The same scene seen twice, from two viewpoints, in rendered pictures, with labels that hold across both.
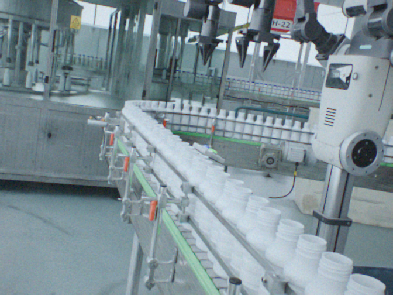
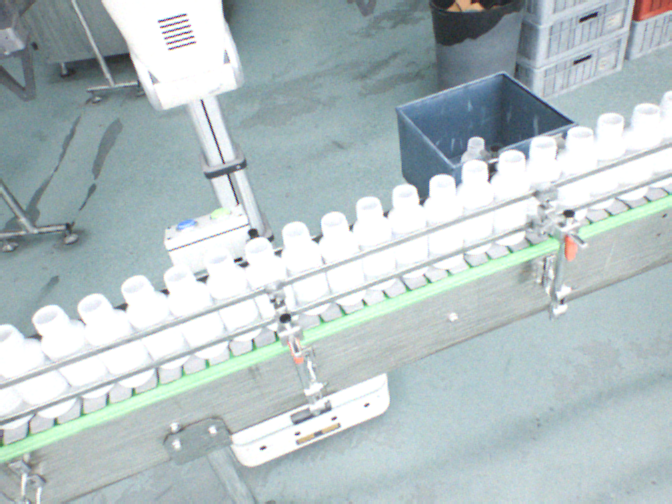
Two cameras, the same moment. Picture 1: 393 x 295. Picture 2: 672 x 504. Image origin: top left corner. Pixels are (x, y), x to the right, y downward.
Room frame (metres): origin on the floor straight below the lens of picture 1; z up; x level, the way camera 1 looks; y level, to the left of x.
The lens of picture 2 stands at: (1.28, 0.70, 1.70)
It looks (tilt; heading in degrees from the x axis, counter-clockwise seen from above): 42 degrees down; 275
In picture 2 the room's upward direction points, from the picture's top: 12 degrees counter-clockwise
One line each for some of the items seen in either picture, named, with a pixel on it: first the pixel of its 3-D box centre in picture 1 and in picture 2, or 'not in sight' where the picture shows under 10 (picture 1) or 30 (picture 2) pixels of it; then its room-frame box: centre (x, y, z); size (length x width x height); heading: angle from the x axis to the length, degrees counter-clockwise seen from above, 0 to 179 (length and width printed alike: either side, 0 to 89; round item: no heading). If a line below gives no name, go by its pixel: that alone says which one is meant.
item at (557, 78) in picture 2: not in sight; (555, 57); (0.16, -2.35, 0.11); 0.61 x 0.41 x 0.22; 23
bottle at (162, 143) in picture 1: (163, 157); (270, 284); (1.46, 0.09, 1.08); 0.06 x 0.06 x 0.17
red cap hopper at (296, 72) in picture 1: (273, 84); not in sight; (8.24, -1.25, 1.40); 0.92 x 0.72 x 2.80; 89
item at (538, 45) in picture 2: not in sight; (559, 17); (0.16, -2.35, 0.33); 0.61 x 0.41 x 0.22; 23
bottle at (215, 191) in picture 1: (215, 211); (573, 175); (0.95, -0.07, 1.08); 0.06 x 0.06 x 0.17
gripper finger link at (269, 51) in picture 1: (261, 53); not in sight; (1.27, -0.14, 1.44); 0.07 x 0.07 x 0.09; 16
